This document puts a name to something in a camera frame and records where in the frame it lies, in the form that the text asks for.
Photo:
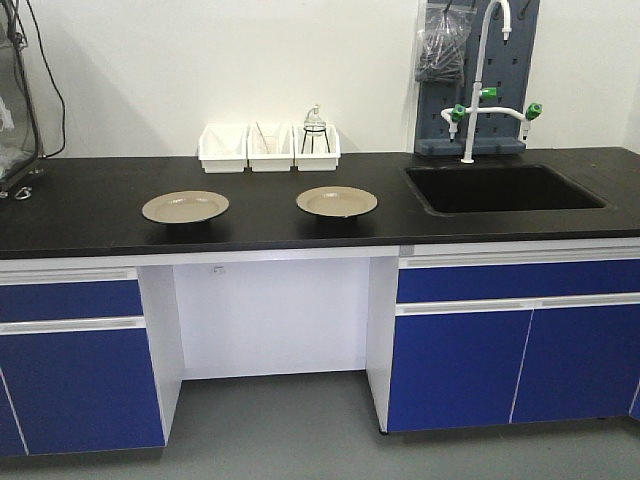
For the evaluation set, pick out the right blue drawer front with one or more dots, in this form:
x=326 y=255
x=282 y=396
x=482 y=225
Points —
x=517 y=281

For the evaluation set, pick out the metal frame equipment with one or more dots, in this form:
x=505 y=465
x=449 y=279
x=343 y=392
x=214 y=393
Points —
x=21 y=145

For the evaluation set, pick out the round glass flask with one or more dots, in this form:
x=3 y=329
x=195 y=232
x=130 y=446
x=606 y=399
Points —
x=313 y=123

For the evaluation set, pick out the plastic bag of pegs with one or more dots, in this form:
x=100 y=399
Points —
x=442 y=42

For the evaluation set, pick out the middle white plastic bin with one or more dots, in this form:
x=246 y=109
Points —
x=258 y=160

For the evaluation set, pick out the grey pegboard drying rack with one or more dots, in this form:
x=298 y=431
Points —
x=506 y=69

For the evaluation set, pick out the left blue cabinet door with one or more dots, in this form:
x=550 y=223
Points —
x=80 y=391

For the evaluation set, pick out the far right blue cabinet door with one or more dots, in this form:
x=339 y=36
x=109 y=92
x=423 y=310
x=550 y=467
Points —
x=580 y=362

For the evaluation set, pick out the white plastic bin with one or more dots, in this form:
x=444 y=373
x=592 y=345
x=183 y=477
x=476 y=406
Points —
x=258 y=160
x=317 y=162
x=222 y=148

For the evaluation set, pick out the blue drawer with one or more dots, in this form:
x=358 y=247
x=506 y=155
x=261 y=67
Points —
x=77 y=300
x=517 y=281

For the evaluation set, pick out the left blue drawer front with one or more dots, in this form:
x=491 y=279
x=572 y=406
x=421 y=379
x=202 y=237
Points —
x=77 y=300

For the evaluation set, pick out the blue cabinet door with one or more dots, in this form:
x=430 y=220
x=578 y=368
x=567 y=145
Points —
x=80 y=391
x=455 y=369
x=580 y=362

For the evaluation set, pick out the black lab sink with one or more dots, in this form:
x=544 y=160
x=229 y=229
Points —
x=490 y=189

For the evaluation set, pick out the tan round plate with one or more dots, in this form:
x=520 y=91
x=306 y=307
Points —
x=336 y=201
x=185 y=207

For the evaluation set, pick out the white gooseneck lab faucet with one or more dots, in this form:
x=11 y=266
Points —
x=457 y=113

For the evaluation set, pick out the glass beaker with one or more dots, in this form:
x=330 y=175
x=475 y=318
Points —
x=270 y=144

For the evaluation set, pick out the right white plastic bin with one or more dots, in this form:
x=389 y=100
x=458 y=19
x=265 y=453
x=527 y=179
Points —
x=317 y=162

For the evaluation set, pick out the left white plastic bin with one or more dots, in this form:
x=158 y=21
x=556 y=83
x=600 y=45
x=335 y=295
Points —
x=222 y=148

